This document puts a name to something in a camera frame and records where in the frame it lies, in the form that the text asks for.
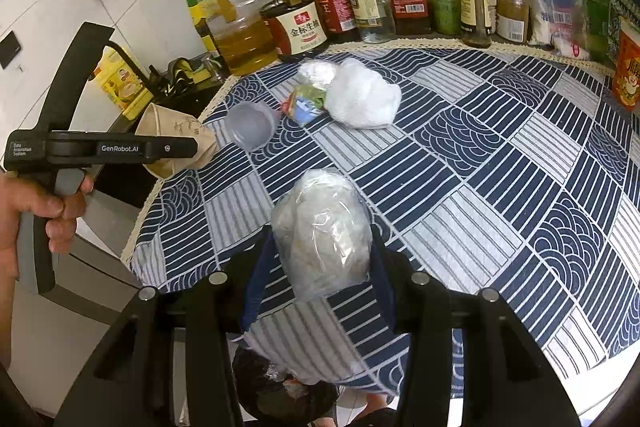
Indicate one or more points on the clear cooking oil jug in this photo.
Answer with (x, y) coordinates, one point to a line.
(245, 49)

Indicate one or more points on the person's left forearm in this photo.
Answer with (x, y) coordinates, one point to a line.
(7, 307)

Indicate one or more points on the bin with black bag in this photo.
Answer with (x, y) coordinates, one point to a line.
(260, 382)

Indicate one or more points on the person's sandalled foot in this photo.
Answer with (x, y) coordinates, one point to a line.
(375, 409)

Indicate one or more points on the blue white patterned tablecloth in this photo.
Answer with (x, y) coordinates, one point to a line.
(475, 157)

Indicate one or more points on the black faucet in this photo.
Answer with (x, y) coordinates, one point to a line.
(134, 66)

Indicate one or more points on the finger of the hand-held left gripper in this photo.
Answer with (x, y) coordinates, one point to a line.
(175, 148)

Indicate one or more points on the small black wall switch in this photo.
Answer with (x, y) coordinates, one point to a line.
(9, 49)

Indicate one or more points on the yellow black cleaning cloth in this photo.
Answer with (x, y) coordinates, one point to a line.
(182, 69)

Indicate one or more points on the brown paper cup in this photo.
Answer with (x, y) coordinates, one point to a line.
(170, 122)

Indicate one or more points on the person's left hand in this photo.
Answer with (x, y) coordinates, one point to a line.
(30, 207)

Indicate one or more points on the red printed drink cup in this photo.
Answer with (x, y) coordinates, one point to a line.
(629, 72)

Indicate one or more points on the white plastic bag wad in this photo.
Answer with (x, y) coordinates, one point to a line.
(362, 99)

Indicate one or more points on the crumpled colourful wrapper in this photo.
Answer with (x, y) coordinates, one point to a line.
(306, 104)

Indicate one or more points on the clear plastic cup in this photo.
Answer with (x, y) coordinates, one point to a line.
(250, 127)

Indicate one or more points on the small white pink packet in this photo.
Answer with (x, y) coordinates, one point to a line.
(570, 47)

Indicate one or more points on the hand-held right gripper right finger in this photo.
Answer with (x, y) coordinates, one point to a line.
(385, 297)

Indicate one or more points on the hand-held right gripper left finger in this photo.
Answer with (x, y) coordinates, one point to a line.
(260, 279)

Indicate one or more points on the blue white plastic packet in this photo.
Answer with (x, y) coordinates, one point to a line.
(550, 7)

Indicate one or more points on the small glass jar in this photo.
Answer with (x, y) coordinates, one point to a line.
(512, 22)

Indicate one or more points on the yellow dish soap bottle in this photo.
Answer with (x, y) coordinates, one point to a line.
(120, 87)

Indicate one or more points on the black sink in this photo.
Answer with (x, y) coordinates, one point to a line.
(195, 96)

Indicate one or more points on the clear plastic bag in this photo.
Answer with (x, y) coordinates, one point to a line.
(320, 237)

